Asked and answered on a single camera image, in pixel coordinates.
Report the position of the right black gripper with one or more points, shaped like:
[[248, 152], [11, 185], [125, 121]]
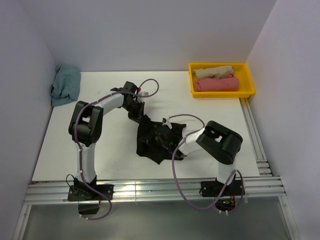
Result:
[[151, 138]]

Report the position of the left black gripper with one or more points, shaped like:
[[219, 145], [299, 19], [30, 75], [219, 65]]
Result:
[[139, 114]]

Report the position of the black t-shirt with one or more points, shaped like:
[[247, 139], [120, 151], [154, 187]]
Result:
[[143, 149]]

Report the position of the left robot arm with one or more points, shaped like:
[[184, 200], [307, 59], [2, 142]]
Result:
[[86, 125]]

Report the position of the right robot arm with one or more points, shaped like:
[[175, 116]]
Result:
[[223, 144]]

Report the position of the blue crumpled t-shirt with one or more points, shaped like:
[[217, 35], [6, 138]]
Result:
[[65, 88]]

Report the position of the pink rolled t-shirt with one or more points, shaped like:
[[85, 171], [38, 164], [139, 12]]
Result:
[[217, 85]]

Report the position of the beige rolled t-shirt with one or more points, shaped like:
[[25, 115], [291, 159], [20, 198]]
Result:
[[215, 72]]

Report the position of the yellow plastic bin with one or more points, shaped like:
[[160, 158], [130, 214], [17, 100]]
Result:
[[241, 71]]

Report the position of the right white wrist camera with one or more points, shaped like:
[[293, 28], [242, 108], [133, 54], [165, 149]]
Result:
[[167, 122]]

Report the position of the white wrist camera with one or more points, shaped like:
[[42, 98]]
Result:
[[141, 94], [167, 122]]

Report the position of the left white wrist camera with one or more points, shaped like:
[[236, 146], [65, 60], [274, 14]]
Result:
[[141, 94]]

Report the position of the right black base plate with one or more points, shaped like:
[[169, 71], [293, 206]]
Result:
[[212, 189]]

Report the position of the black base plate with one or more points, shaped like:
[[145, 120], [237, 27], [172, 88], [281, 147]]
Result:
[[79, 192], [212, 189]]

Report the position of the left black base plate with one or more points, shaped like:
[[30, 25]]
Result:
[[79, 192]]

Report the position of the aluminium mounting rail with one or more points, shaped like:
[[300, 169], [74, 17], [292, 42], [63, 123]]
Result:
[[150, 190]]

